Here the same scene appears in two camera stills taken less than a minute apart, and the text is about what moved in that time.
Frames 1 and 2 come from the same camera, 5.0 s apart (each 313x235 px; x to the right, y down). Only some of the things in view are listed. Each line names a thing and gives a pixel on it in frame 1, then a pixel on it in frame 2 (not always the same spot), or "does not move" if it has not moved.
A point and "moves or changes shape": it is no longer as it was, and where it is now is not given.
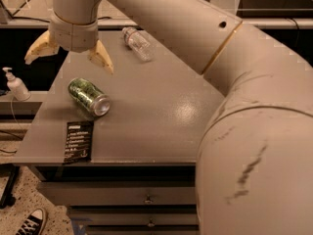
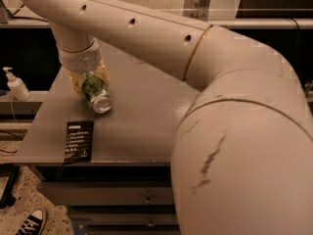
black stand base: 8,170 does not move
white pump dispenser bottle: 16,87 does not move
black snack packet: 78,142 does not move
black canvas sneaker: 33,224 does not move
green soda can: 88,97 moves or changes shape
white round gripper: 73,35 to 82,61
